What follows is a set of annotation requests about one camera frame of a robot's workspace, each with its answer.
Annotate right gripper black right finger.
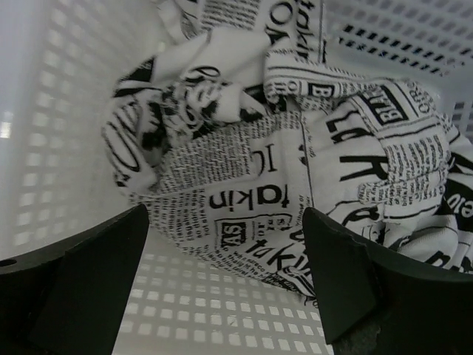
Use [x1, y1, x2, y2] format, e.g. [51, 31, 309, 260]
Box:
[303, 208, 472, 354]

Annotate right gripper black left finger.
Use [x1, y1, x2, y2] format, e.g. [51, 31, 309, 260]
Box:
[1, 205, 149, 354]

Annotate newspaper print trousers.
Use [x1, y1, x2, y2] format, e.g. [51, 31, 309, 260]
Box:
[102, 1, 472, 300]

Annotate white perforated plastic basket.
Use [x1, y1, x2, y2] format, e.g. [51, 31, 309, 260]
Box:
[1, 1, 472, 354]

